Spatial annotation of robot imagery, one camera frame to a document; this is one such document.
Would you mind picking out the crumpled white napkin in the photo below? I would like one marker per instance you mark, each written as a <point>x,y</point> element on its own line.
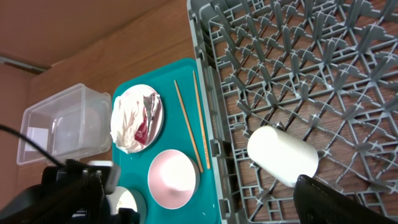
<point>128,114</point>

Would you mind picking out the white cup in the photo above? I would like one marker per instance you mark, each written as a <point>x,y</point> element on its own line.
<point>281,155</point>

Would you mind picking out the right wooden chopstick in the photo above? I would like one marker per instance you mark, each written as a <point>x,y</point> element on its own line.
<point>202,125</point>

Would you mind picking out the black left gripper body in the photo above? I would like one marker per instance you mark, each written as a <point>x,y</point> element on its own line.
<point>73,193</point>

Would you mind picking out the teal plastic tray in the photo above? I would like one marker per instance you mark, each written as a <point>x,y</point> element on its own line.
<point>203,207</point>

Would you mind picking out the grey bowl with rice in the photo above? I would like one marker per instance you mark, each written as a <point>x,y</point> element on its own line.
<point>125,198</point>

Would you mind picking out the white round plate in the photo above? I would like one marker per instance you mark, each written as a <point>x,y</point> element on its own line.
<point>159,114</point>

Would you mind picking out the clear plastic container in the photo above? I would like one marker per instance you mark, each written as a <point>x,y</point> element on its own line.
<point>72,124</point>

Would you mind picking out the wooden chopstick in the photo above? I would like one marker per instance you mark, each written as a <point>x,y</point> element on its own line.
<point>202,125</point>
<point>188,126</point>

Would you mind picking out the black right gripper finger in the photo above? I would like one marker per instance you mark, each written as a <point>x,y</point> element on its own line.
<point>317,203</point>

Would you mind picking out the grey dishwasher rack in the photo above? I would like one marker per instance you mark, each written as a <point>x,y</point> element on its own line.
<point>325,72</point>

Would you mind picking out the pink bowl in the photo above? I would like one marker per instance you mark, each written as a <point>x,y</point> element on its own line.
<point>173,178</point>

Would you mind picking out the left wooden chopstick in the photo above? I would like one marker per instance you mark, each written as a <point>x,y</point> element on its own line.
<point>188,126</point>

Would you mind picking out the red snack wrapper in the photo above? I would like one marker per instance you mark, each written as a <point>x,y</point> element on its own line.
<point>151,103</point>

